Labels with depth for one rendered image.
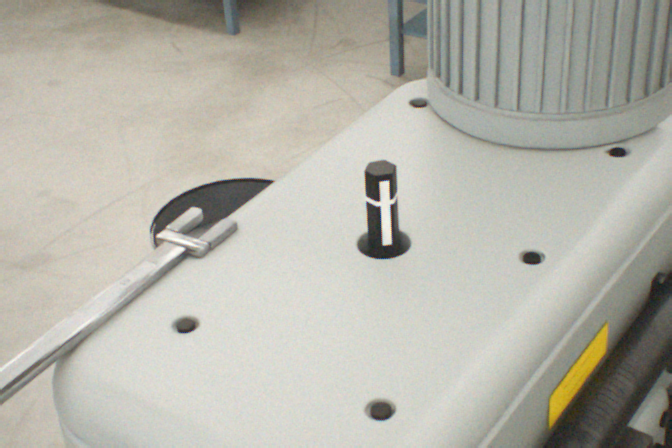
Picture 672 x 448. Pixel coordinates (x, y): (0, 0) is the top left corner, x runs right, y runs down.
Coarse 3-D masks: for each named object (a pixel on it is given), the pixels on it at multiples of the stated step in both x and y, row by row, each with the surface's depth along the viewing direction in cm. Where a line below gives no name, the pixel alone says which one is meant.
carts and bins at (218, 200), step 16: (192, 192) 322; (208, 192) 324; (224, 192) 326; (240, 192) 327; (256, 192) 326; (176, 208) 319; (208, 208) 327; (224, 208) 329; (160, 224) 312; (208, 224) 327
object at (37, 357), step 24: (192, 216) 76; (168, 240) 74; (192, 240) 73; (216, 240) 73; (144, 264) 71; (168, 264) 71; (120, 288) 69; (144, 288) 70; (96, 312) 67; (48, 336) 66; (72, 336) 66; (24, 360) 64; (48, 360) 64; (0, 384) 62; (24, 384) 63
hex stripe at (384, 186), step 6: (384, 186) 69; (384, 192) 69; (384, 198) 70; (384, 204) 70; (384, 210) 70; (384, 216) 70; (384, 222) 71; (384, 228) 71; (390, 228) 71; (384, 234) 71; (390, 234) 71; (384, 240) 71; (390, 240) 72
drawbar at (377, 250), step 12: (372, 168) 69; (384, 168) 69; (372, 180) 69; (384, 180) 69; (396, 180) 70; (372, 192) 70; (396, 192) 71; (372, 204) 70; (396, 204) 71; (372, 216) 71; (396, 216) 71; (372, 228) 71; (396, 228) 72; (372, 240) 72; (396, 240) 72; (372, 252) 73; (384, 252) 72; (396, 252) 73
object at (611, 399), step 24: (648, 312) 79; (624, 336) 77; (648, 336) 76; (624, 360) 74; (648, 360) 74; (600, 384) 72; (624, 384) 72; (648, 384) 74; (576, 408) 71; (600, 408) 70; (624, 408) 71; (576, 432) 69; (600, 432) 69
